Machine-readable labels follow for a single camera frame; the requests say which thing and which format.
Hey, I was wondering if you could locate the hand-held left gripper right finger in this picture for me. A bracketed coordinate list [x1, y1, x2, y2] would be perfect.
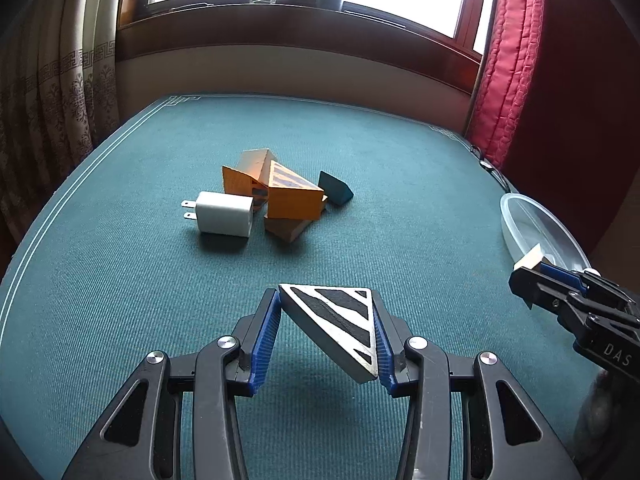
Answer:
[369, 290, 584, 480]

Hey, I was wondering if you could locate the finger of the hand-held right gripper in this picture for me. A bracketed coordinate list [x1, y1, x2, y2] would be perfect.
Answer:
[508, 265, 581, 322]
[540, 259, 628, 306]

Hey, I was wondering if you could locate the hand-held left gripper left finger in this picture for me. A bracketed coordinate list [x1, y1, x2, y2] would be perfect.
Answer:
[62, 287, 281, 480]

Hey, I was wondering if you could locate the white wedge block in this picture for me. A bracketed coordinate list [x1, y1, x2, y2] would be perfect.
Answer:
[513, 243, 547, 272]

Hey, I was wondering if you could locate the clear plastic container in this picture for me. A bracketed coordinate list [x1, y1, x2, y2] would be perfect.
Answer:
[499, 192, 592, 275]

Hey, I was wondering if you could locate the black white striped triangular block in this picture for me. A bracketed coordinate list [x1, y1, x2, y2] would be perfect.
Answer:
[278, 283, 379, 386]

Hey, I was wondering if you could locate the brown wooden block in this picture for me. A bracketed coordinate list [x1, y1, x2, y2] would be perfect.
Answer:
[263, 194, 329, 245]

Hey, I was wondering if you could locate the white charger plug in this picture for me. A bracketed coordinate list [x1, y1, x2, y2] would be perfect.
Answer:
[181, 190, 255, 240]

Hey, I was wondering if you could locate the orange block with black stripes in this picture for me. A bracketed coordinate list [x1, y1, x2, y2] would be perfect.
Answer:
[263, 159, 325, 222]

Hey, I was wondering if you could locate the plain orange triangular block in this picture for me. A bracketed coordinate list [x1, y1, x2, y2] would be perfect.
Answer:
[222, 148, 287, 212]

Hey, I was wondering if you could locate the teal wedge block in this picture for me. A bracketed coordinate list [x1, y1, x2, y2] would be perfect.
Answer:
[317, 170, 355, 207]

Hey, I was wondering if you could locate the person's right hand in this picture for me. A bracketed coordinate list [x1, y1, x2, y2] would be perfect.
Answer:
[574, 367, 640, 467]

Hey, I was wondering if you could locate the green felt table cover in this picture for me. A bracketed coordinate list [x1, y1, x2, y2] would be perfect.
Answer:
[0, 92, 596, 480]

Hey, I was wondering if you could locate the red quilted cloth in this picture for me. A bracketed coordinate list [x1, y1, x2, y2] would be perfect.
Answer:
[464, 0, 640, 258]

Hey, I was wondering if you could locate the beige patterned curtain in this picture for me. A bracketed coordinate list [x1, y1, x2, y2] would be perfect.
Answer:
[0, 0, 122, 243]

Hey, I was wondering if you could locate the black cable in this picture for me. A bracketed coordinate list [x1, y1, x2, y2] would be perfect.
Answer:
[469, 144, 507, 183]

